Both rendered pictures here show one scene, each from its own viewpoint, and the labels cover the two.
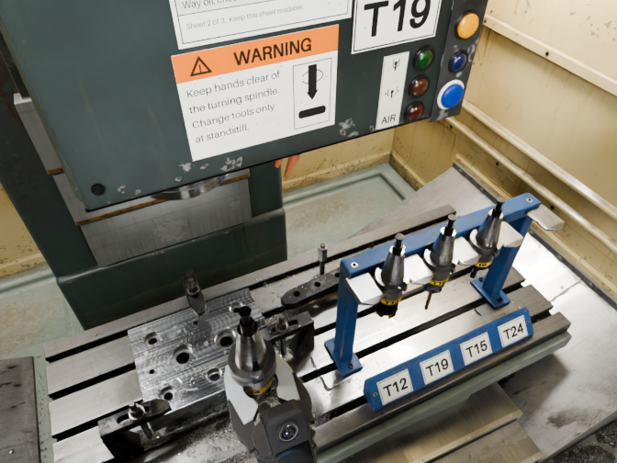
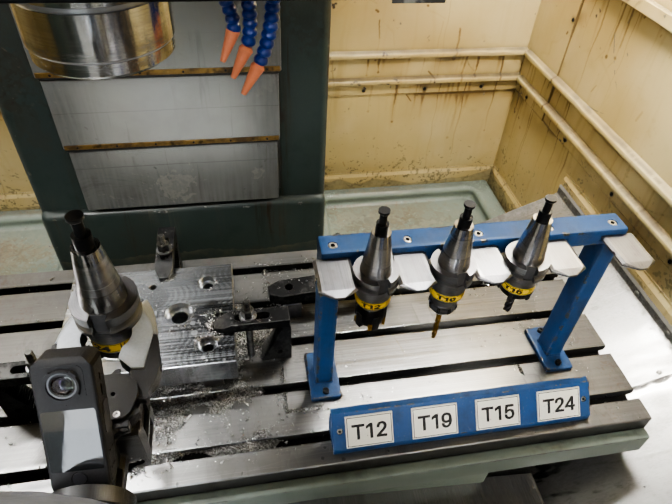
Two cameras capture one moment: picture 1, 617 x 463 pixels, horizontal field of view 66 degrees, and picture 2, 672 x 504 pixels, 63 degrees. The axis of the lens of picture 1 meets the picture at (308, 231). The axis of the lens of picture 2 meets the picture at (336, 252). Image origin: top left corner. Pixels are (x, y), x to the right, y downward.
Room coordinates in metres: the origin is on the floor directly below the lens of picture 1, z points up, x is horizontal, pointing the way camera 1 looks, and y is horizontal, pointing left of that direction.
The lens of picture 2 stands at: (0.05, -0.22, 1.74)
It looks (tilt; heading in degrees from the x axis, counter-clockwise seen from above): 43 degrees down; 13
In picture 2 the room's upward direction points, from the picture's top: 4 degrees clockwise
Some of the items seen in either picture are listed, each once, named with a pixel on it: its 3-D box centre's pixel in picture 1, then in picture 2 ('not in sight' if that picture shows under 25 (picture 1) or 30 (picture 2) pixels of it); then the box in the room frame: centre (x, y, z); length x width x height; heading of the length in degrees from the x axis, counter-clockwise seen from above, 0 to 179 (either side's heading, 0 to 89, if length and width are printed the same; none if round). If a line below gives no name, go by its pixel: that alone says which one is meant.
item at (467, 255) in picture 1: (462, 252); (489, 265); (0.64, -0.30, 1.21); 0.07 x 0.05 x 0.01; 25
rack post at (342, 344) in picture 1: (346, 319); (325, 324); (0.59, -0.08, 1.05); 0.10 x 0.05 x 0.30; 25
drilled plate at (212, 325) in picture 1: (206, 352); (152, 325); (0.56, 0.23, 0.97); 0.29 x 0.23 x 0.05; 115
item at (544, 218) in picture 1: (546, 219); (629, 252); (0.73, -0.50, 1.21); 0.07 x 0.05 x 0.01; 25
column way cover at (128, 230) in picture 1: (159, 170); (169, 105); (0.97, 0.38, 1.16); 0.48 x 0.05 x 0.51; 115
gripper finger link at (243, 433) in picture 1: (252, 424); not in sight; (0.25, 0.07, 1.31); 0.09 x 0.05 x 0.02; 39
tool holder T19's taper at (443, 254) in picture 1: (444, 244); (458, 244); (0.61, -0.25, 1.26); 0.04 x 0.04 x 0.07
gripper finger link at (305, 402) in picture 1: (293, 406); (134, 375); (0.28, 0.02, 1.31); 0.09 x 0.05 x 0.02; 12
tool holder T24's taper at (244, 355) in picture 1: (250, 343); (94, 272); (0.33, 0.07, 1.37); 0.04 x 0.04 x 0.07
